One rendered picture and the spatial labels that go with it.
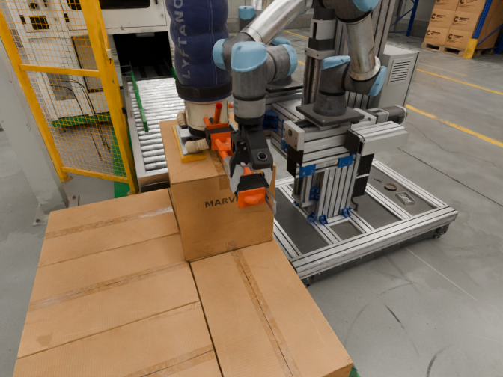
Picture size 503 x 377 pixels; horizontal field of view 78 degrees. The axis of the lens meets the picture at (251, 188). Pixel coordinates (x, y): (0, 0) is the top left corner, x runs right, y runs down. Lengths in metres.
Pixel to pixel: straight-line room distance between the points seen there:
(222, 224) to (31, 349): 0.75
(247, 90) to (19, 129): 2.04
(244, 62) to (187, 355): 0.89
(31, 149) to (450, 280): 2.86
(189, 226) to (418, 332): 1.34
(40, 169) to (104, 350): 1.71
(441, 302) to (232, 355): 1.40
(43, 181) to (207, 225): 1.69
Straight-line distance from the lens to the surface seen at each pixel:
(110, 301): 1.34
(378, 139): 1.50
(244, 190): 0.79
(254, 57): 0.69
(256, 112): 0.72
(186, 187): 1.14
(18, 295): 2.36
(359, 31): 1.16
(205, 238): 1.31
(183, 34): 1.21
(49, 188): 2.75
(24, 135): 2.57
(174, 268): 1.37
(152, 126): 2.66
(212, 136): 1.08
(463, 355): 2.03
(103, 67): 2.42
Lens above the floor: 1.55
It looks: 35 degrees down
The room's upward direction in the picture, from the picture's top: straight up
